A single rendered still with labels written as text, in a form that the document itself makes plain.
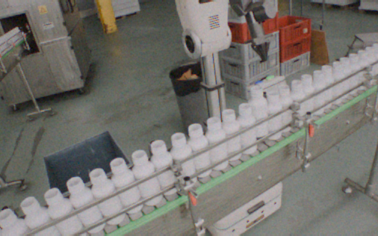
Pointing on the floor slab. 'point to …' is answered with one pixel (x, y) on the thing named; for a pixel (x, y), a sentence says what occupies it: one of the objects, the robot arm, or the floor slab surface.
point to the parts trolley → (310, 16)
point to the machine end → (33, 67)
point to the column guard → (107, 19)
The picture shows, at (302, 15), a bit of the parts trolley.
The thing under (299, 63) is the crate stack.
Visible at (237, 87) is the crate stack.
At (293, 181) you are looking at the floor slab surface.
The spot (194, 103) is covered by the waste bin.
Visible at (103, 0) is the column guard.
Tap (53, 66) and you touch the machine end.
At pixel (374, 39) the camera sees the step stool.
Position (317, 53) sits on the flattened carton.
